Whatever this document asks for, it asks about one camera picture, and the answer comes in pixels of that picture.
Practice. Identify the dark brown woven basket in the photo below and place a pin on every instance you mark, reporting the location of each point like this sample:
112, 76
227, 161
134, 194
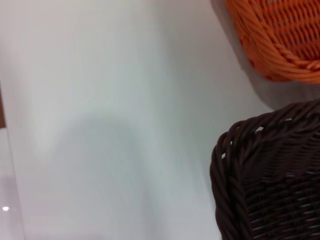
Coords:
275, 180

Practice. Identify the orange woven basket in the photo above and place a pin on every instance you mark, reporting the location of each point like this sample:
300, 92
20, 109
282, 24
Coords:
282, 35

